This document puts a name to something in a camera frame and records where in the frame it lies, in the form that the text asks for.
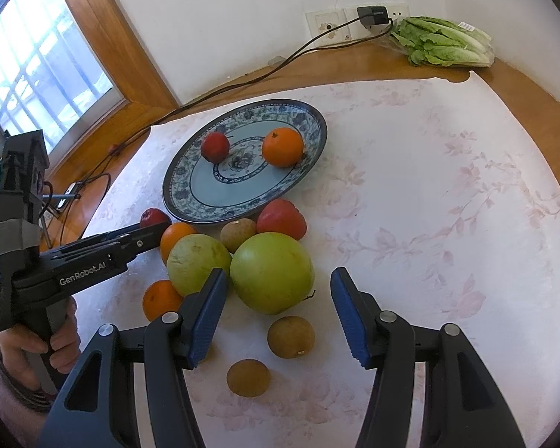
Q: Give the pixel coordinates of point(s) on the small white adapter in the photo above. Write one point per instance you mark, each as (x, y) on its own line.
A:
(69, 192)

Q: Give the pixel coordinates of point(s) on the black charger plug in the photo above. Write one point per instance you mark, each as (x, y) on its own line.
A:
(372, 15)

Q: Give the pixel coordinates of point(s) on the white floral table mat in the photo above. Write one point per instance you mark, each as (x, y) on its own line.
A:
(401, 242)

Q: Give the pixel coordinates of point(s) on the red pomegranate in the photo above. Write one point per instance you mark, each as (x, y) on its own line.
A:
(281, 217)
(214, 146)
(151, 217)

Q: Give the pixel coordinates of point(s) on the small green pomelo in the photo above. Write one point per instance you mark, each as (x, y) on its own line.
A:
(196, 261)

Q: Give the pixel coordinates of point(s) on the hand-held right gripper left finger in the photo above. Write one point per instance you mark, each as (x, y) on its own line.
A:
(210, 317)

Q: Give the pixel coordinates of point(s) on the brown kiwi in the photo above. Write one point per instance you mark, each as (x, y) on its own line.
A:
(248, 377)
(290, 337)
(237, 234)

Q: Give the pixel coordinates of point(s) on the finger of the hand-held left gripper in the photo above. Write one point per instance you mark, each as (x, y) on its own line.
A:
(147, 238)

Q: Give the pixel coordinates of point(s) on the blue floral ceramic plate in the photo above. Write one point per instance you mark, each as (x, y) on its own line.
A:
(205, 186)

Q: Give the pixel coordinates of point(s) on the large green apple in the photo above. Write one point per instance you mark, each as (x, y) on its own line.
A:
(271, 273)

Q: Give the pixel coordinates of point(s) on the window with bars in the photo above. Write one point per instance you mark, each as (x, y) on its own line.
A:
(37, 65)

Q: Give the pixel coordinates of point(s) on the small grey block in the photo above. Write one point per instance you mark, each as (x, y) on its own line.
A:
(276, 60)

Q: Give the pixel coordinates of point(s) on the romaine lettuce in bag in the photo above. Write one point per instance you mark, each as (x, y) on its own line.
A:
(443, 42)

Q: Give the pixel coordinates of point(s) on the person's left hand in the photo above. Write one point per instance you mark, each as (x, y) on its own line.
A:
(18, 340)

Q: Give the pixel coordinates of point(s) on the white power wall socket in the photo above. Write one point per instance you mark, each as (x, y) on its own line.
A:
(399, 11)

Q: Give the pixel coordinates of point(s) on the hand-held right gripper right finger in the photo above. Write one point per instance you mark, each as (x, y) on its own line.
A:
(347, 312)

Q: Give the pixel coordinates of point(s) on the white antenna wall socket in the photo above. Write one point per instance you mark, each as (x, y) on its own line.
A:
(326, 25)

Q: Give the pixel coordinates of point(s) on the orange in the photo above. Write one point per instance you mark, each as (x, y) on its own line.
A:
(283, 147)
(177, 239)
(161, 298)

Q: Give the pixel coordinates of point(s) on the wooden window frame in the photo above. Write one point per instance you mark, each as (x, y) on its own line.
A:
(116, 42)

